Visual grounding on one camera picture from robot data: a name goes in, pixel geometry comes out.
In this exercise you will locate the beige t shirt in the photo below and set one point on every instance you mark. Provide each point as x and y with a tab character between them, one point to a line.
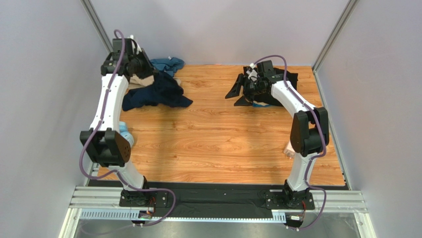
141	81

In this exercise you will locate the navy blue t shirt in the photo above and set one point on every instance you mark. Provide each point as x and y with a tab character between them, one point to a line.
164	90

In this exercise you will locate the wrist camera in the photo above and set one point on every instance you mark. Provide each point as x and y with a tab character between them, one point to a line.
131	46
261	70

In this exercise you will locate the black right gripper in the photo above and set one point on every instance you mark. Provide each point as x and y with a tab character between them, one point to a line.
246	87

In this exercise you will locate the left aluminium corner post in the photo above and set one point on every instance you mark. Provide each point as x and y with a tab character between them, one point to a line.
92	14

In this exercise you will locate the aluminium corner post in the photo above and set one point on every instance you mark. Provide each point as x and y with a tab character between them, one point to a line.
92	14
345	15

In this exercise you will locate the teal blue t shirt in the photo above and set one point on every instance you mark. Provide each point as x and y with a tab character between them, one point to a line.
168	65

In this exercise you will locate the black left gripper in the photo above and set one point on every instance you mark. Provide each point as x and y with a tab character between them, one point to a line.
149	68

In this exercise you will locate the light blue round device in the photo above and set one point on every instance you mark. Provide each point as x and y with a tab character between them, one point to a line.
124	132

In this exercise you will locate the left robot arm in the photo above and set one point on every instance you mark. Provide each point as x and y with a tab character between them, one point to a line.
103	142

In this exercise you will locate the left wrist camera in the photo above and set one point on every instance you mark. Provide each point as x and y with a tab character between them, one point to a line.
131	46

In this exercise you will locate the aluminium front rail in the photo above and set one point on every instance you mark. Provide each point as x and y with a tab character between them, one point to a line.
339	213

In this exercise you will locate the folded black t shirt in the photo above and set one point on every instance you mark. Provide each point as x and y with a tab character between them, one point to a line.
289	77

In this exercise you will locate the white cube adapter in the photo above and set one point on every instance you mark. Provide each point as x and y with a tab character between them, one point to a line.
289	151

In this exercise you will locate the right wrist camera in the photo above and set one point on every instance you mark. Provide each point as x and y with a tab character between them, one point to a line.
261	70

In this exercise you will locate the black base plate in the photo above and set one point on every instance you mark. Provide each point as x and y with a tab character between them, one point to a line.
210	200

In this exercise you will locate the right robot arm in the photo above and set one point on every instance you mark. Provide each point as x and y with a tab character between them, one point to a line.
309	134

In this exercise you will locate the right aluminium corner post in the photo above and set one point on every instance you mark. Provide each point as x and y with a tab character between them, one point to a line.
345	15

